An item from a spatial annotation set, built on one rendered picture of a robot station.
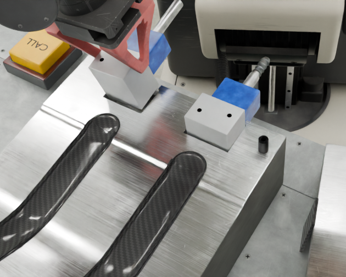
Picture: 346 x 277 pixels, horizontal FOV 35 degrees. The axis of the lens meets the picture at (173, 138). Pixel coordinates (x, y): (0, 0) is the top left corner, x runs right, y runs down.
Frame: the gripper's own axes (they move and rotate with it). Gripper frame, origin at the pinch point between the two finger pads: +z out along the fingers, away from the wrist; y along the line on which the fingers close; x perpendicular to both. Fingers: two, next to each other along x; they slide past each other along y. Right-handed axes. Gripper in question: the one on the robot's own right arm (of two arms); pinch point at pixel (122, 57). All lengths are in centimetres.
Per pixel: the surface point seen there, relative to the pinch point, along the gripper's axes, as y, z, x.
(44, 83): -18.0, 9.8, -1.7
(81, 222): 4.8, 3.9, -16.6
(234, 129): 13.4, 4.5, -1.4
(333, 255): 25.9, 10.3, -7.3
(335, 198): 23.4, 11.5, -1.4
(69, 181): 0.5, 4.1, -13.5
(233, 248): 16.8, 11.2, -10.6
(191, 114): 9.1, 3.1, -2.0
